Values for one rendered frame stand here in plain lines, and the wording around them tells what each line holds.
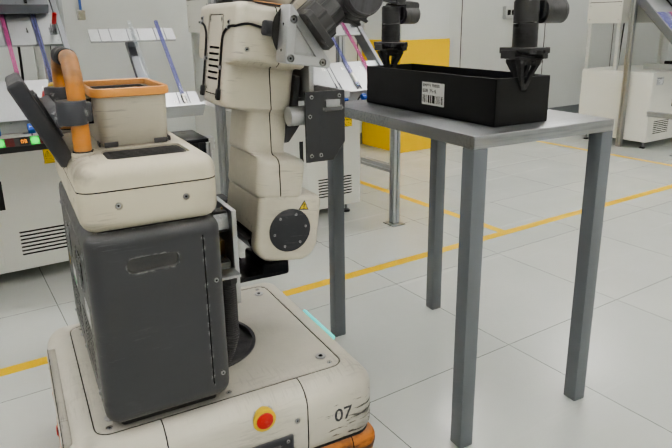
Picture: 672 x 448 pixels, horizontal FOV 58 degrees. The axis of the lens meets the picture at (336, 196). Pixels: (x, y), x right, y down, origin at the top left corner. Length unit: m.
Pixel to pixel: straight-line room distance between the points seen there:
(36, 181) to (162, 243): 1.67
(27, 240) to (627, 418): 2.30
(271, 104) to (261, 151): 0.11
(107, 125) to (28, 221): 1.60
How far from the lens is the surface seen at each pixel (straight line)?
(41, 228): 2.86
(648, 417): 1.96
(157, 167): 1.14
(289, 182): 1.41
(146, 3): 4.57
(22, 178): 2.80
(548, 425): 1.83
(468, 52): 6.19
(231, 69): 1.36
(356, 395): 1.46
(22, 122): 2.44
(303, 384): 1.41
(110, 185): 1.13
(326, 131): 1.41
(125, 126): 1.28
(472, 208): 1.41
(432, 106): 1.66
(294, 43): 1.23
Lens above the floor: 1.04
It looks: 16 degrees down
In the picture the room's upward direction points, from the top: 1 degrees counter-clockwise
